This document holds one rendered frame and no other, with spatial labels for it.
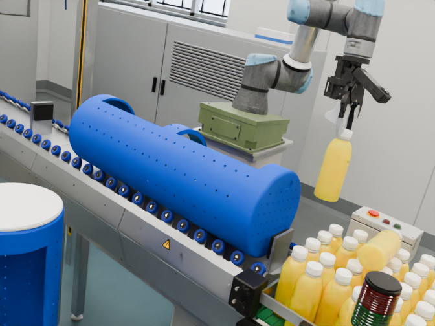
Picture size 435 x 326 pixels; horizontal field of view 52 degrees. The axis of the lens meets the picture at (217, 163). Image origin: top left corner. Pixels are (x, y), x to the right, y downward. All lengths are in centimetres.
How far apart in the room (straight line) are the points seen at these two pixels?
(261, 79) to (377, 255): 89
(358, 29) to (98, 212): 111
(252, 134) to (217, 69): 160
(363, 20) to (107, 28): 300
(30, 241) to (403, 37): 334
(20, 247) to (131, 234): 47
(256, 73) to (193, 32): 162
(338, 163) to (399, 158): 283
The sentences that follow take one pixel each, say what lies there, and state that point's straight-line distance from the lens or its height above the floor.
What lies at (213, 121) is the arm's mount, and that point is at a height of 122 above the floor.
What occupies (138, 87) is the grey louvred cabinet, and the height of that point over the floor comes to 88.
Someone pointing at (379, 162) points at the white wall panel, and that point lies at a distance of 412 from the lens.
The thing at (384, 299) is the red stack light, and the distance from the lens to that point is 84.
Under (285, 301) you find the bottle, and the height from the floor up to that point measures 96.
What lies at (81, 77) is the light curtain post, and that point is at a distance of 250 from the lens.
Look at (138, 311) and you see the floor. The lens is 263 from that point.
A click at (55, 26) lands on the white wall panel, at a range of 680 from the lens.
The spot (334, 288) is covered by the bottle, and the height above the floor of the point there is 106.
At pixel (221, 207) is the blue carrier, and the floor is 111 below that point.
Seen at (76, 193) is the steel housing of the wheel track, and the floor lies 86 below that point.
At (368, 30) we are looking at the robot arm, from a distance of 125.
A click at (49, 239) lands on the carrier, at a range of 133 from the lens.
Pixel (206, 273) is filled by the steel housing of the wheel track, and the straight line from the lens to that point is 143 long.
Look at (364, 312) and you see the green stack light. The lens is 86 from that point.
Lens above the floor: 167
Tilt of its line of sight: 20 degrees down
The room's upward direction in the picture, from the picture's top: 10 degrees clockwise
